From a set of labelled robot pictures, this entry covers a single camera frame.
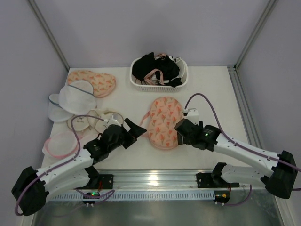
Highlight tulip print laundry bag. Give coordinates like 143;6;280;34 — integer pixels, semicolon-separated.
140;97;183;150
67;70;116;98

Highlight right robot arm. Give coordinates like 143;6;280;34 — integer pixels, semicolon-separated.
175;119;298;199

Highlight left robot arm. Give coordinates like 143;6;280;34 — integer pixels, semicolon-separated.
11;118;147;216

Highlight cream round laundry bag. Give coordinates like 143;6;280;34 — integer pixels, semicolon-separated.
67;108;124;133

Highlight pink trimmed bra in basket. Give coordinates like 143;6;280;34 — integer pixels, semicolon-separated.
141;52;179;85

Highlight pink trimmed white laundry bag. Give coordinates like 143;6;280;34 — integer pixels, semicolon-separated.
42;131;97;160

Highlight white mesh laundry bag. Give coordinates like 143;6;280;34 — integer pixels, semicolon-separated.
48;80;96;123

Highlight white perforated plastic basket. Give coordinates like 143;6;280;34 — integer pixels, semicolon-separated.
129;57;190;93

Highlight black garment in basket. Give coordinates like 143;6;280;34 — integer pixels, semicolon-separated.
131;52;183;88

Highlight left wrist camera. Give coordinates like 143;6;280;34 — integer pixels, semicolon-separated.
103;113;124;128

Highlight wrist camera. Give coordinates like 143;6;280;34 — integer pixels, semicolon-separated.
103;113;124;128
183;108;199;125

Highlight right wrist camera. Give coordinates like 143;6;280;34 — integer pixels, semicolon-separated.
183;108;199;125

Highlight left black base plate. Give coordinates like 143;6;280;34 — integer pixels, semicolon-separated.
92;174;114;190

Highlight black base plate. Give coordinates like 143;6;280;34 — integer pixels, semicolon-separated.
196;172;240;188
92;174;114;190

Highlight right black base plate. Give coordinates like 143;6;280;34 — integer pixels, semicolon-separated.
196;172;240;188

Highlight aluminium mounting rail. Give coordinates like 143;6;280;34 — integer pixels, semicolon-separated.
42;166;265;194

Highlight slotted cable duct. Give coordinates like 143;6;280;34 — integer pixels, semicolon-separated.
51;190;215;202

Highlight right aluminium frame post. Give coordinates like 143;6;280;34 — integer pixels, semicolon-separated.
234;0;279;71

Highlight aluminium frame post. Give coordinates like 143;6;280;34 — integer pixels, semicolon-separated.
27;0;70;71
234;0;279;71

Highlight left aluminium frame post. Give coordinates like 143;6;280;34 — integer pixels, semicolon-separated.
27;0;70;71

